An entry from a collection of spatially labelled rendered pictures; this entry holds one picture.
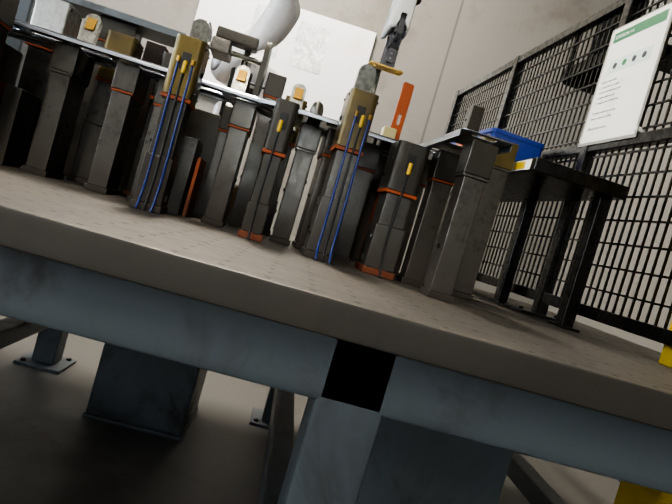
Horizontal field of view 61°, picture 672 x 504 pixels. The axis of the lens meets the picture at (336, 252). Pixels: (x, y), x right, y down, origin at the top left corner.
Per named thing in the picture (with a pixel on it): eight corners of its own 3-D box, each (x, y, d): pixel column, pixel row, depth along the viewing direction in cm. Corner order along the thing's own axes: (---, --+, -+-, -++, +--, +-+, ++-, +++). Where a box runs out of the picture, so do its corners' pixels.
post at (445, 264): (426, 296, 100) (474, 138, 99) (418, 292, 105) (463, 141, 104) (452, 303, 101) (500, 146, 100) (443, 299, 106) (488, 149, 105)
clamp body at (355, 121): (302, 258, 109) (353, 82, 108) (297, 253, 121) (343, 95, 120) (334, 267, 110) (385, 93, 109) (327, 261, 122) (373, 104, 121)
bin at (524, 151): (480, 172, 156) (494, 126, 156) (439, 176, 186) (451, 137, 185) (532, 189, 160) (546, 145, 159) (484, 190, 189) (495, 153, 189)
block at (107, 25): (57, 173, 156) (100, 14, 154) (66, 175, 164) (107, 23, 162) (94, 184, 157) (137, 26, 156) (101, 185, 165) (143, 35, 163)
